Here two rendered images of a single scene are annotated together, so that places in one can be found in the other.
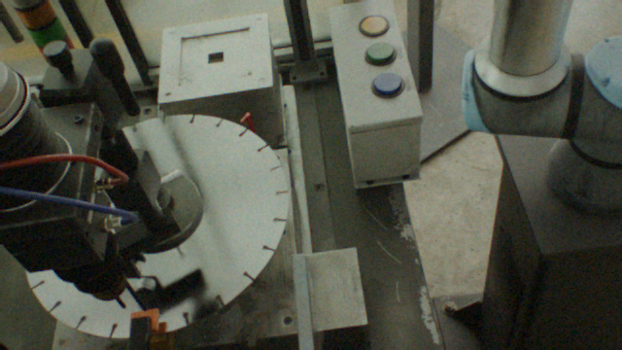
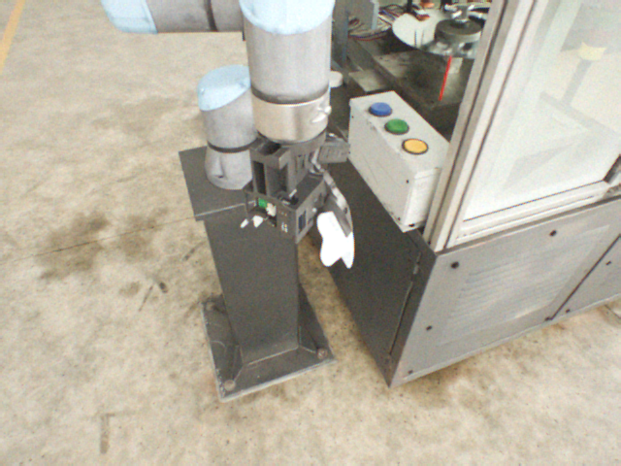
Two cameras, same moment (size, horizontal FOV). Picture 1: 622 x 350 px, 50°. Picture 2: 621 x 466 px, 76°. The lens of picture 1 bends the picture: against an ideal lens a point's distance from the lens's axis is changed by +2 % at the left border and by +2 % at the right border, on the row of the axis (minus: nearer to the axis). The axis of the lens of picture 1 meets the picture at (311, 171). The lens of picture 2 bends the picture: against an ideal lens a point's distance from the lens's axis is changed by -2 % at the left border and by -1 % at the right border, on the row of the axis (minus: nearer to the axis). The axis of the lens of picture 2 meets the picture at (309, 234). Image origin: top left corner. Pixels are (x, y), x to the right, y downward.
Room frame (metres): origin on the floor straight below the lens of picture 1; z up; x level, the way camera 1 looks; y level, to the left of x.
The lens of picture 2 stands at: (1.33, -0.59, 1.34)
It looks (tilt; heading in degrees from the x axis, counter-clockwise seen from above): 47 degrees down; 155
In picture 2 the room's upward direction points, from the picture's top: straight up
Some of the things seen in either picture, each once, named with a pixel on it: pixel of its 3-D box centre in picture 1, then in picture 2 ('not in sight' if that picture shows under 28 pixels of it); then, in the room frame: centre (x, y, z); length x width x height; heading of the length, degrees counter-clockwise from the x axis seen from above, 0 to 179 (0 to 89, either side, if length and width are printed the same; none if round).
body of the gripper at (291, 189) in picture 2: not in sight; (289, 176); (0.99, -0.47, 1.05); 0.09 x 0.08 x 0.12; 125
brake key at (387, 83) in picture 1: (388, 86); (380, 111); (0.69, -0.14, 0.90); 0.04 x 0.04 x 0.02
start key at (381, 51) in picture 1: (380, 54); (396, 127); (0.76, -0.14, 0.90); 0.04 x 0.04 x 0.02
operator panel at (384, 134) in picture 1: (373, 90); (397, 157); (0.76, -0.13, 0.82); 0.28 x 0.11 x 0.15; 176
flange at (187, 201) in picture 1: (155, 206); (459, 25); (0.51, 0.20, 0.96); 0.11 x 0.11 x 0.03
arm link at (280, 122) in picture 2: not in sight; (293, 108); (0.99, -0.46, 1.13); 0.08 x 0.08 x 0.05
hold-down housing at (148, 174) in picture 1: (104, 132); not in sight; (0.43, 0.18, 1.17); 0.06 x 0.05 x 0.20; 167
